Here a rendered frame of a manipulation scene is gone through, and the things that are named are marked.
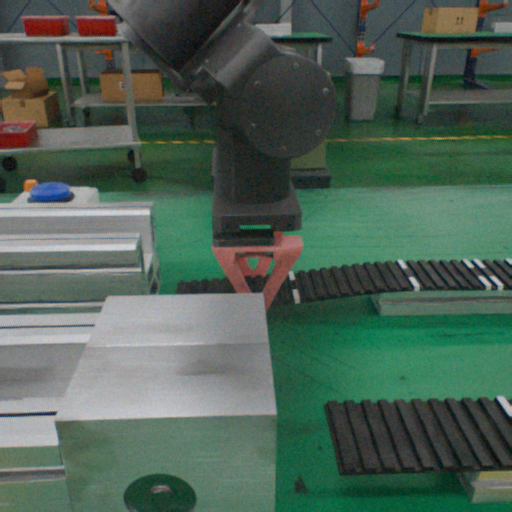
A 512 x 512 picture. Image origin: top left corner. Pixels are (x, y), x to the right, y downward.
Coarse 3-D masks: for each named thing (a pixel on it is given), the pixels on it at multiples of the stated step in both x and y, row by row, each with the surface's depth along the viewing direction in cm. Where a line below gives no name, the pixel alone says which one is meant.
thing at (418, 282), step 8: (400, 264) 46; (408, 264) 47; (416, 264) 47; (400, 272) 46; (408, 272) 45; (416, 272) 45; (408, 280) 44; (416, 280) 44; (424, 280) 44; (416, 288) 43; (424, 288) 43; (432, 288) 43
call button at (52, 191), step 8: (40, 184) 55; (48, 184) 55; (56, 184) 55; (64, 184) 55; (32, 192) 53; (40, 192) 53; (48, 192) 53; (56, 192) 53; (64, 192) 54; (40, 200) 53; (48, 200) 53
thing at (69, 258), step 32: (0, 224) 45; (32, 224) 45; (64, 224) 45; (96, 224) 45; (128, 224) 45; (0, 256) 38; (32, 256) 38; (64, 256) 38; (96, 256) 38; (128, 256) 38; (0, 288) 39; (32, 288) 39; (64, 288) 39; (96, 288) 40; (128, 288) 40
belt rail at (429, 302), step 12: (372, 300) 48; (384, 300) 45; (396, 300) 45; (408, 300) 45; (420, 300) 45; (432, 300) 46; (444, 300) 46; (456, 300) 46; (468, 300) 46; (480, 300) 46; (492, 300) 46; (504, 300) 46; (384, 312) 45; (396, 312) 45; (408, 312) 45; (420, 312) 45; (432, 312) 45; (444, 312) 45; (456, 312) 45; (468, 312) 45; (480, 312) 45; (492, 312) 46; (504, 312) 46
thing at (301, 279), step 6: (300, 270) 47; (288, 276) 47; (294, 276) 46; (300, 276) 46; (306, 276) 46; (288, 282) 46; (294, 282) 45; (300, 282) 46; (306, 282) 45; (294, 288) 44; (300, 288) 45; (306, 288) 44; (294, 294) 44; (300, 294) 44; (306, 294) 43; (312, 294) 44; (294, 300) 43; (300, 300) 43; (306, 300) 43; (312, 300) 43
